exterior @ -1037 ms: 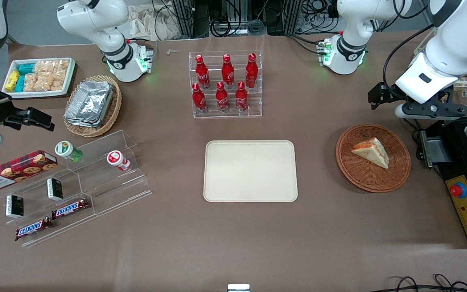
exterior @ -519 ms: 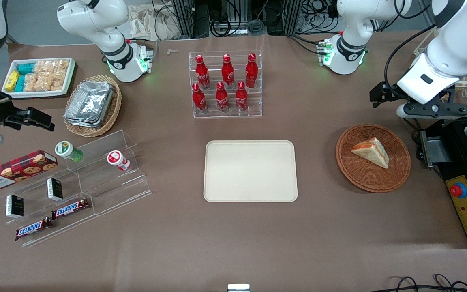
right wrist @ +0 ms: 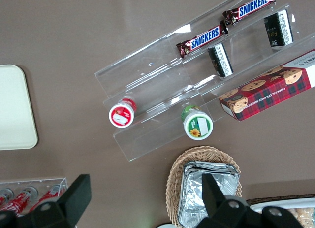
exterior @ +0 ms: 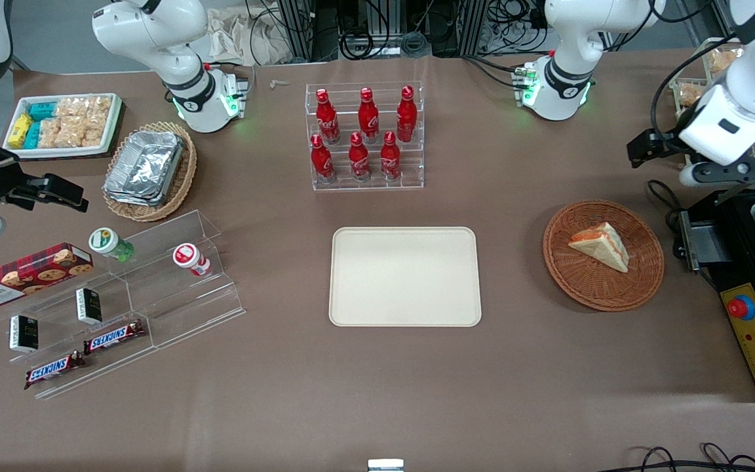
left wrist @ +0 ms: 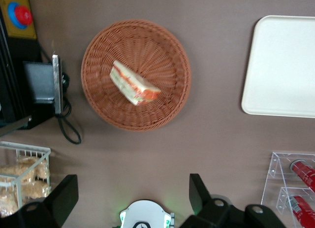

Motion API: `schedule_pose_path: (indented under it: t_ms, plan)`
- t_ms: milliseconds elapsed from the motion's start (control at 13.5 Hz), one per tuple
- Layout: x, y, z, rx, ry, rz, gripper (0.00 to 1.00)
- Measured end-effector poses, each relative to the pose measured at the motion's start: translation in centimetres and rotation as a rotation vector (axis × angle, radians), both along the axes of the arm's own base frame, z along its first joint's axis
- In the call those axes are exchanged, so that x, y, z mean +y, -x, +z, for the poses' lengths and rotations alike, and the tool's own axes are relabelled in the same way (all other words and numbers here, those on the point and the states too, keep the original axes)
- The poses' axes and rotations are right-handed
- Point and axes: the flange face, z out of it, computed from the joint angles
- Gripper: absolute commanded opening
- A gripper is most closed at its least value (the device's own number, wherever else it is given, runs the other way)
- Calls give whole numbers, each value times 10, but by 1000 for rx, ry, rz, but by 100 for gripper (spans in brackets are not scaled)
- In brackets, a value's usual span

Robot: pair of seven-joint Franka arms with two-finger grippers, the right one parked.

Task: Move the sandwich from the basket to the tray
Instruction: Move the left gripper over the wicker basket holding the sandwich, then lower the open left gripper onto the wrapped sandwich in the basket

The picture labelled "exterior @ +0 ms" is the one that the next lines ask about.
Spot round brown wicker basket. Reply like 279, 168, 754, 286
543, 199, 665, 312

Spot black machine cable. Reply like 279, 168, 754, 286
645, 179, 687, 231

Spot green drink bottle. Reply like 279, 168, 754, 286
88, 227, 135, 262

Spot yellow snack pack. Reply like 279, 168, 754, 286
8, 113, 33, 149

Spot red capped drink bottle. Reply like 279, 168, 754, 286
172, 243, 212, 278

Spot red tartan cookie box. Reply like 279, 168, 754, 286
0, 242, 95, 311

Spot triangle sandwich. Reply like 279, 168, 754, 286
568, 222, 630, 273

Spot stacked aluminium foil trays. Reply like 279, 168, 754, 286
103, 130, 185, 208

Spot small black box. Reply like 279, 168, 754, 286
75, 287, 104, 326
9, 315, 40, 354

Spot aluminium frame profile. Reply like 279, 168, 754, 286
277, 0, 317, 63

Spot black floor cables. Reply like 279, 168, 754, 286
613, 443, 755, 472

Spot oval light wicker basket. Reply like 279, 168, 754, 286
102, 121, 198, 222

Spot bagged bread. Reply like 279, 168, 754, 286
707, 47, 744, 75
675, 81, 708, 109

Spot beige rectangular tray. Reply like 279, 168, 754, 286
328, 226, 483, 328

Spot clear acrylic bottle rack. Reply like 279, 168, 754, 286
305, 81, 425, 191

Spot black base cables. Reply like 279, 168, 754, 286
461, 54, 524, 90

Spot black machine with yellow panel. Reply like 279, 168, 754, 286
678, 186, 755, 403

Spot white snack tray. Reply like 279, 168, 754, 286
3, 92, 123, 160

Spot Snickers chocolate bar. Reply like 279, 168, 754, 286
23, 350, 87, 391
83, 319, 147, 355

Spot red emergency stop button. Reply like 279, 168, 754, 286
727, 295, 755, 321

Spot clear acrylic stepped shelf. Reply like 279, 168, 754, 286
0, 261, 159, 401
117, 209, 247, 350

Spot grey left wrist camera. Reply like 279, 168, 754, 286
678, 157, 755, 189

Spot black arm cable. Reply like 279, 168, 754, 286
651, 39, 745, 140

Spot red cola bottle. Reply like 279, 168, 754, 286
380, 130, 402, 182
315, 88, 341, 146
396, 85, 418, 144
357, 87, 381, 144
310, 134, 336, 185
348, 132, 371, 183

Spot clear rice cracker bag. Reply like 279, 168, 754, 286
55, 98, 86, 121
83, 96, 113, 125
38, 118, 64, 149
60, 119, 106, 148

